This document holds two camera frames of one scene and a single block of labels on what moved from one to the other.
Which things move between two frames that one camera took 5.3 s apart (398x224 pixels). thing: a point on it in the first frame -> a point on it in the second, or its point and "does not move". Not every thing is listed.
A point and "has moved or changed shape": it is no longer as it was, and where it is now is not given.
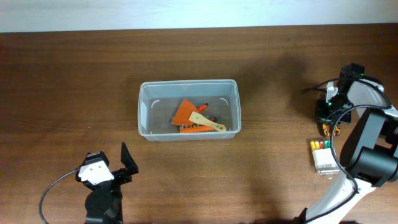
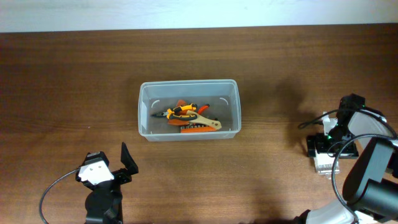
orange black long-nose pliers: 336,132 has moved or changed shape
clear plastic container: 158,101 does not move
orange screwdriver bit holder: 196,128 does not move
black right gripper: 323,118 -> 320,140
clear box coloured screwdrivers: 324,160 does not move
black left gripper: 124,176 does not move
